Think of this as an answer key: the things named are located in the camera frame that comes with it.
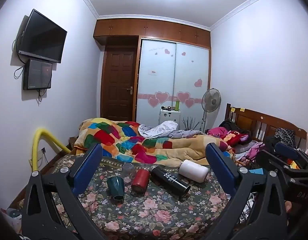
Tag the dark floral bed sheet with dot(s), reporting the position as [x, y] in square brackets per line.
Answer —
[149, 212]

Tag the dark green cup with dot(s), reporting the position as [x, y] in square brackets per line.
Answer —
[115, 187]

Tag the red cup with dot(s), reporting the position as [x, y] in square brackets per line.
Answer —
[140, 182]

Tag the pink heart stickers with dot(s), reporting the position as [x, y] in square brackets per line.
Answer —
[161, 97]

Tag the black bottle with white label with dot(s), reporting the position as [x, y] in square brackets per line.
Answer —
[170, 180]

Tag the purple pink clothes pile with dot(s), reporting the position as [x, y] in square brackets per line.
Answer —
[250, 150]

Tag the frosted glass sliding wardrobe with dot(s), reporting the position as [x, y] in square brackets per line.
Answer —
[169, 80]

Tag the white bedside cabinet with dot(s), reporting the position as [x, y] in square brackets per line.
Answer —
[169, 117]

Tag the wall-mounted black television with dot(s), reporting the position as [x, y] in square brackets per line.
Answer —
[41, 37]

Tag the yellow foam tube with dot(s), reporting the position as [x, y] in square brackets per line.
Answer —
[36, 142]

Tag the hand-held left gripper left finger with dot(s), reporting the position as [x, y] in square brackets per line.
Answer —
[88, 166]

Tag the red plush toy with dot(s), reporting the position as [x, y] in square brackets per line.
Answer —
[237, 138]

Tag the small black wall monitor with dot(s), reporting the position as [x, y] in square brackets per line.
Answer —
[39, 74]

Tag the black garment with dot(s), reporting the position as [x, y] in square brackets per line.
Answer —
[228, 125]

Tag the green bottle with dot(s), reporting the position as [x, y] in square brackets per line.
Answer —
[178, 105]

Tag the standing electric fan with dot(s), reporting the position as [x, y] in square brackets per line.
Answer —
[211, 101]

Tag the brown wooden door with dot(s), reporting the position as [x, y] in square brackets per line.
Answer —
[119, 85]

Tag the white plastic bag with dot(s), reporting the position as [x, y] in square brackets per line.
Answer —
[11, 218]

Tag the person's right hand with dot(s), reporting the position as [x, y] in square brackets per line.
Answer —
[288, 208]

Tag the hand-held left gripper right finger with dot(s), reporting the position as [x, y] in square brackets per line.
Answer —
[220, 167]

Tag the grey white blanket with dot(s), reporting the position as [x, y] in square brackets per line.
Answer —
[164, 128]

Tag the black dotted cloth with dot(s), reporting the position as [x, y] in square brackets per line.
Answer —
[285, 135]

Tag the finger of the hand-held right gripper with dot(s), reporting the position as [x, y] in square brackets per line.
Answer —
[287, 148]
[270, 158]

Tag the clear glass cup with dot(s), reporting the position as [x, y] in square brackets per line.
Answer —
[128, 171]

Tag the pink garment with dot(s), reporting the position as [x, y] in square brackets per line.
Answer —
[217, 131]

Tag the colourful patchwork blanket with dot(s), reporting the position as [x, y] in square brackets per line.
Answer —
[149, 150]

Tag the brown wooden overhead cabinet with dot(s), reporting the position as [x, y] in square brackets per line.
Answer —
[154, 28]

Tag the wooden bed headboard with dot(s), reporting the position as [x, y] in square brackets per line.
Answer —
[258, 121]

